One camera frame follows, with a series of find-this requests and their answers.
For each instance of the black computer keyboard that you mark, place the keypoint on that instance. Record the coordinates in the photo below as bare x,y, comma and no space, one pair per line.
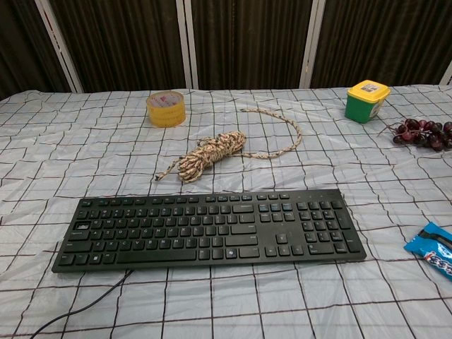
212,233

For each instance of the white checked tablecloth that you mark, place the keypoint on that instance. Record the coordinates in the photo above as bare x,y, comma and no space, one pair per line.
226,303

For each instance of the yellow packing tape roll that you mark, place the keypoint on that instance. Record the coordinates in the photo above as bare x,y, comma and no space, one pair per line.
166,108

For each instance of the dark folding screen with white frames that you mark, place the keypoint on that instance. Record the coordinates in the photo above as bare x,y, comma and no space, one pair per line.
226,42

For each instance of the green box with yellow lid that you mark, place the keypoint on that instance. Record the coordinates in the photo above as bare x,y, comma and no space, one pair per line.
364,102

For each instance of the dark purple grape bunch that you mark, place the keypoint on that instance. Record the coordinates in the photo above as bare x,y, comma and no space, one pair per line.
422,133

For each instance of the blue snack packet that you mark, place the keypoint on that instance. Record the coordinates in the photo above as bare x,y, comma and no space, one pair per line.
435,248

